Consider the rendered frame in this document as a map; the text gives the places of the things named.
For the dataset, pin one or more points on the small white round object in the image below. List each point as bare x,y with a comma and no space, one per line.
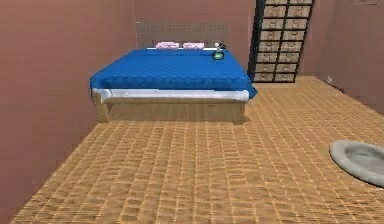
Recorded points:
217,45

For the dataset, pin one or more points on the pink pillow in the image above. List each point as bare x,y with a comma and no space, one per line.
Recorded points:
193,45
167,45

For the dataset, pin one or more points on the blue covered wooden bed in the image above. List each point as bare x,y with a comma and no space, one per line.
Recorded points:
173,71

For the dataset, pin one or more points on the green black-rimmed bowl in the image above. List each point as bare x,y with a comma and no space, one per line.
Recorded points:
218,56

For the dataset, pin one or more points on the black tall drawer cabinet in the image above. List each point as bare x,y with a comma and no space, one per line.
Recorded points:
280,40

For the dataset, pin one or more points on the small black object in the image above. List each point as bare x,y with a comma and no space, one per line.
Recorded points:
222,45

